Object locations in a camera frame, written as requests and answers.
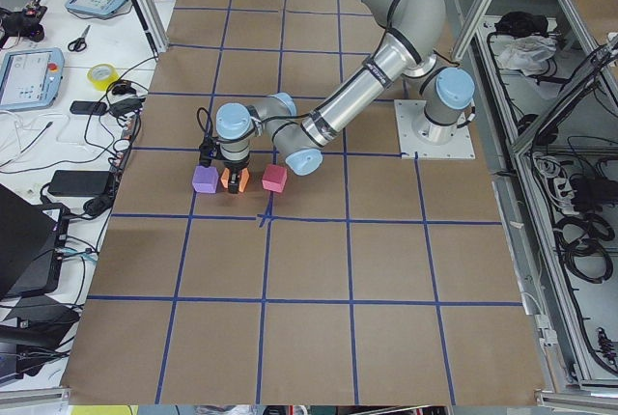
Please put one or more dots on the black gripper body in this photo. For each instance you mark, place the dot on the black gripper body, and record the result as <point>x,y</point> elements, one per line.
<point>235,167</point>

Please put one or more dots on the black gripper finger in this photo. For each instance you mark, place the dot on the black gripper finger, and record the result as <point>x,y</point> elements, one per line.
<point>234,180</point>

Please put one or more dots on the orange foam block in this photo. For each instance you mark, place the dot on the orange foam block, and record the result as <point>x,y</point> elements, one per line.
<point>245,176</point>

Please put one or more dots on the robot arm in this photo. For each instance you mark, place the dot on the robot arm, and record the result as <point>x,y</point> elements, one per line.
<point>411,28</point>

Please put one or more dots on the purple foam block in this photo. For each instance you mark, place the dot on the purple foam block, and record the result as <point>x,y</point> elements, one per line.
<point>205,179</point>

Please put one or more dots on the pink foam block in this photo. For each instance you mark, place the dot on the pink foam block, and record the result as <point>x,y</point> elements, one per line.
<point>274,178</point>

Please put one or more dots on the black power adapter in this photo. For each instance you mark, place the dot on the black power adapter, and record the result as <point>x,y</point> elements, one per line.
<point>79,183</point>

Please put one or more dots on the yellow tape roll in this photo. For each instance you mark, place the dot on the yellow tape roll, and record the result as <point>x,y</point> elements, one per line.
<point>102,76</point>

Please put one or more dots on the black smartphone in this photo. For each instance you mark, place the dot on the black smartphone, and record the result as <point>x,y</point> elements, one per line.
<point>88,108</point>

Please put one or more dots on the black laptop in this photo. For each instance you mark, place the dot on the black laptop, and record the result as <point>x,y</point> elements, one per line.
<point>31,239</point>

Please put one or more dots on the lower teach pendant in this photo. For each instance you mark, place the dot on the lower teach pendant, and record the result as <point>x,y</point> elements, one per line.
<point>30,79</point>

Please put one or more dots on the crumpled white cloth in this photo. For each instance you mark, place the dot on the crumpled white cloth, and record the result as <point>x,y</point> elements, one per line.
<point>530,55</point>

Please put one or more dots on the white power strip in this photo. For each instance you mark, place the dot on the white power strip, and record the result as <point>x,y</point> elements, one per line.
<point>556,183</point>

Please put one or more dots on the black handled scissors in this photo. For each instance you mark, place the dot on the black handled scissors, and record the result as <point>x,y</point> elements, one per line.
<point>79,44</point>

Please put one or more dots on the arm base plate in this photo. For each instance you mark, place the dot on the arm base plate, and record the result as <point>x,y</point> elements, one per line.
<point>421,139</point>

